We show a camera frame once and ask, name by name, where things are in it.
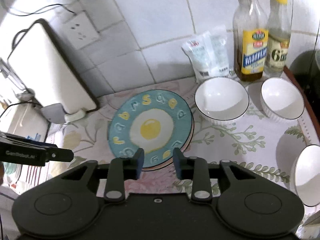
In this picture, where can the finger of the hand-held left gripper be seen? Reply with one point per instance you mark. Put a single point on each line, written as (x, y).
(61, 155)

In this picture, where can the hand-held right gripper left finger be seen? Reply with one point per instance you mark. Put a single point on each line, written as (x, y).
(140, 163)

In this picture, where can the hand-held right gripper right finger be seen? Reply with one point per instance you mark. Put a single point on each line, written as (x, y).
(178, 163)

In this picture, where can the white rabbit carrot plate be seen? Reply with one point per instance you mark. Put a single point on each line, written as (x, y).
(191, 130)

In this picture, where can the blue fried egg plate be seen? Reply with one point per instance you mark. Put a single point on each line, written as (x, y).
(150, 127)

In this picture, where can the white bowl black rim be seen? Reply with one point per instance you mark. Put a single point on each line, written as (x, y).
(310, 177)
(282, 98)
(221, 100)

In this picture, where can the white rice cooker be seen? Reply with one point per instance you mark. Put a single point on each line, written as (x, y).
(22, 122)

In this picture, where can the floral tablecloth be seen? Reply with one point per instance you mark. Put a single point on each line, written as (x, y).
(225, 140)

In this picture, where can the hanging kitchen utensils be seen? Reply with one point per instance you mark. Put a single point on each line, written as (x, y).
(12, 77)

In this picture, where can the white cutting board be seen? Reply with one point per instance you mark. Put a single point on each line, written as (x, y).
(47, 65)

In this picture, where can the white salt bag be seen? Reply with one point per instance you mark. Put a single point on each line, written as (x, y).
(210, 52)

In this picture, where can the cooking oil bottle yellow label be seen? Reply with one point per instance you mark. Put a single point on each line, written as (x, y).
(251, 50)

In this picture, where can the clear vinegar bottle yellow cap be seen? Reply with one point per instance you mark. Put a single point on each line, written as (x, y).
(277, 45)

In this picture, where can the white wall socket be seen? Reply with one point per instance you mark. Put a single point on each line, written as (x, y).
(80, 28)

